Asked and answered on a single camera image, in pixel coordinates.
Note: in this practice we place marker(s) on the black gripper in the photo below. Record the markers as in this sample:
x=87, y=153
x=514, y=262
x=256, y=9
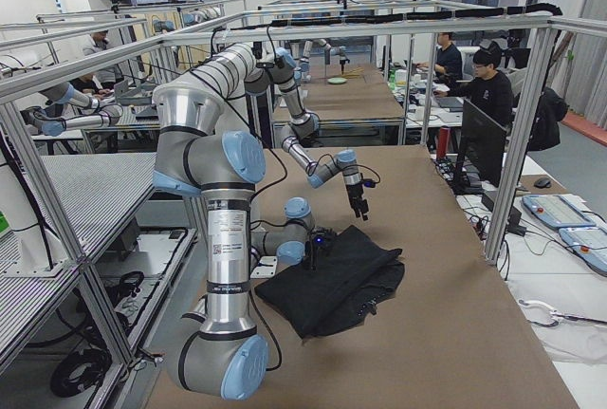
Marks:
x=354, y=196
x=313, y=251

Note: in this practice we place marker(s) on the black printed t-shirt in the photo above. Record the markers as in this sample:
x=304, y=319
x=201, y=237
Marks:
x=346, y=286

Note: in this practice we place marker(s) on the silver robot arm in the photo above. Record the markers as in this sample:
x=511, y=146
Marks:
x=303, y=134
x=220, y=352

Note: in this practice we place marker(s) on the red thermos bottle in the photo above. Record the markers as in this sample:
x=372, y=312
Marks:
x=443, y=142

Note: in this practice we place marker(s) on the black computer monitor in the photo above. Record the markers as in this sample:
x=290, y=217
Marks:
x=482, y=143

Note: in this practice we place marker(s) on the man in black sweater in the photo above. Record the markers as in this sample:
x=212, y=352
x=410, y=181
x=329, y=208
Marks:
x=490, y=90

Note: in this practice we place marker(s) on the black computer mouse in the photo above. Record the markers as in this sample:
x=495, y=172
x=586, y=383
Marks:
x=542, y=183

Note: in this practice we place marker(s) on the teach pendant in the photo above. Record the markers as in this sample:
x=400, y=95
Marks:
x=556, y=212
x=588, y=243

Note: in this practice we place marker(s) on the striped work table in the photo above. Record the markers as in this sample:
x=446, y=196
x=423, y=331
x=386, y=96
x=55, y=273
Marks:
x=96, y=196

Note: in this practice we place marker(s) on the aluminium frame cage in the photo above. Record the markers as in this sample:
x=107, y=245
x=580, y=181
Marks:
x=25, y=306

